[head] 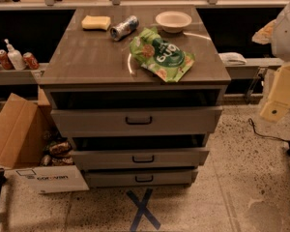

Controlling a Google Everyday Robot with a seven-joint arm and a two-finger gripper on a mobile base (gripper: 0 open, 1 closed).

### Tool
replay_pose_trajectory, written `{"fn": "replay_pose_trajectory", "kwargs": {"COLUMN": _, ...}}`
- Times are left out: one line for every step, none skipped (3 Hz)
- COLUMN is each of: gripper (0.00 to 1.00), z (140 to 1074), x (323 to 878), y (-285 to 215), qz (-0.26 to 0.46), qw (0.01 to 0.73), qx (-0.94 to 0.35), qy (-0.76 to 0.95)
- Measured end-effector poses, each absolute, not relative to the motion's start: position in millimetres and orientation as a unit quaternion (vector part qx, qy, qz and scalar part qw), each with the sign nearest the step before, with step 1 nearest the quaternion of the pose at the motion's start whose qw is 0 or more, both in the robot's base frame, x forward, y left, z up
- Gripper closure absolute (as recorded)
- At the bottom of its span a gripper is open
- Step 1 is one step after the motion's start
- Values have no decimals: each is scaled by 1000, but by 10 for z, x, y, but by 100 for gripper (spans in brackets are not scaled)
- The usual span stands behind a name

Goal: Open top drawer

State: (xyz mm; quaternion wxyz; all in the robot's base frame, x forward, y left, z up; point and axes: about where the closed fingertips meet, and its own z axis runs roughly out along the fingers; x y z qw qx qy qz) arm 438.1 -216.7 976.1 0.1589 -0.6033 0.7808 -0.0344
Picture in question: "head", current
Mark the grey middle drawer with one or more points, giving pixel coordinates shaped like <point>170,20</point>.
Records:
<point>135,159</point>

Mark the red soda can right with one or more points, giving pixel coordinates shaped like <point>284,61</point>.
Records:
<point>31,60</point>

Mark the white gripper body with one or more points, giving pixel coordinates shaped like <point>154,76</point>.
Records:
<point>287,36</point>

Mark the white paper bowl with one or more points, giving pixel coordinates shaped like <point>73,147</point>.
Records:
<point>173,21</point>

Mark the yellow sponge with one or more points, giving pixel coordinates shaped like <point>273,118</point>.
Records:
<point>95,22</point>

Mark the brown cardboard box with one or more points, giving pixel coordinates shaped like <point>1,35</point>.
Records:
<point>22,128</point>

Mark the red soda can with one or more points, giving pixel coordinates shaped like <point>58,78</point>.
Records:
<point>5,61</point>
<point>31,60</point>

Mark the green chip bag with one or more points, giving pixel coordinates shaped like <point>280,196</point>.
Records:
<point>162,58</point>

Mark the grey drawer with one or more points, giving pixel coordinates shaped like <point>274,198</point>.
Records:
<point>135,159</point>
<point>136,121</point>
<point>160,177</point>

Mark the red soda can left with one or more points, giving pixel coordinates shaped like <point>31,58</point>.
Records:
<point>5,61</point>

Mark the snack bags in box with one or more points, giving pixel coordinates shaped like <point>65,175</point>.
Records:
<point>57,151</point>

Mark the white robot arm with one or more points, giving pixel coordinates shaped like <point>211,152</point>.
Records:
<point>277,34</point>

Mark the grey drawer cabinet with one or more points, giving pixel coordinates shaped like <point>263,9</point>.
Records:
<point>89,70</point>

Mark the blue tape cross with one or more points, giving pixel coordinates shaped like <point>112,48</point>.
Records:
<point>142,210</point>

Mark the grey top drawer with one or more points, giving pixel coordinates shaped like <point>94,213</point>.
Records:
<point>136,121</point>

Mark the white pump bottle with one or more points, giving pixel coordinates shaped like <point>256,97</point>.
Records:
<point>15,57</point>

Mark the grey bottom drawer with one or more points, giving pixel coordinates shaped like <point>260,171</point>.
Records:
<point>160,177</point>

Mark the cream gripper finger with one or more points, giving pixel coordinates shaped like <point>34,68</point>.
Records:
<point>273,110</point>
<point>264,35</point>

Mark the folded white cloth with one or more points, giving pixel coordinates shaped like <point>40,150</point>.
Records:
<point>232,58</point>

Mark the silver blue soda can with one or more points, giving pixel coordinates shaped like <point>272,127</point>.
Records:
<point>124,28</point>

